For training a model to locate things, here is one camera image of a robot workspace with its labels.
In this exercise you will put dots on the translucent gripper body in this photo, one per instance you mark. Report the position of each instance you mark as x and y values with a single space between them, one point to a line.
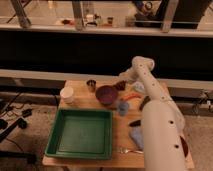
125 76

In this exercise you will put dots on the dark red grapes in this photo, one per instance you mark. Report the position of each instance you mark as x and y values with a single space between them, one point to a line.
120 85

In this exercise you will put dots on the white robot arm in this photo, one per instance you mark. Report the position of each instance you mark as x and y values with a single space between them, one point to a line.
162 121

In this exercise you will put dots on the purple bowl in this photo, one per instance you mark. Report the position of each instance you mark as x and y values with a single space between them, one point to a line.
106 94

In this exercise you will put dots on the orange bowl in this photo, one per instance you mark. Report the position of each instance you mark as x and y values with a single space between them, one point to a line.
185 146

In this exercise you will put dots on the clear plastic bag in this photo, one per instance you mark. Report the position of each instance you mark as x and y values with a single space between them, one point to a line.
139 87

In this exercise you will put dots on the orange carrot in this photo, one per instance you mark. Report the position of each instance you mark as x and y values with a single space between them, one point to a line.
130 96

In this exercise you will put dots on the wooden table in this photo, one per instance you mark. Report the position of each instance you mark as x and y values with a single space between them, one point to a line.
117 127

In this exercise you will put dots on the black rectangular block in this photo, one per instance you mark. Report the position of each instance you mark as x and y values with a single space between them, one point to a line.
145 101

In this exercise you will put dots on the small blue cup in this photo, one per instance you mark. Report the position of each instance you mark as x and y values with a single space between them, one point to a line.
123 108

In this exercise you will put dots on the small metal cup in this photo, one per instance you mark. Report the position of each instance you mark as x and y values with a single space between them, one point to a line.
91 84

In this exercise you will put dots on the blue sponge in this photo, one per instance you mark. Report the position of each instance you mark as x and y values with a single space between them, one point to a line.
137 138

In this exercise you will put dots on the white paper cup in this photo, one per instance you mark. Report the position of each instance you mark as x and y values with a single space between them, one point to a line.
67 94

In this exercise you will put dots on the silver fork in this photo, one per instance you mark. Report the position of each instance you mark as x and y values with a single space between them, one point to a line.
125 151

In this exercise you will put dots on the green plastic tray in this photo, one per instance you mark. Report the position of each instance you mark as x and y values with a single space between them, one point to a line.
81 134

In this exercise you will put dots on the black handled peeler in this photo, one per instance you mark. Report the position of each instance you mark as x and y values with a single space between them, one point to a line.
135 123

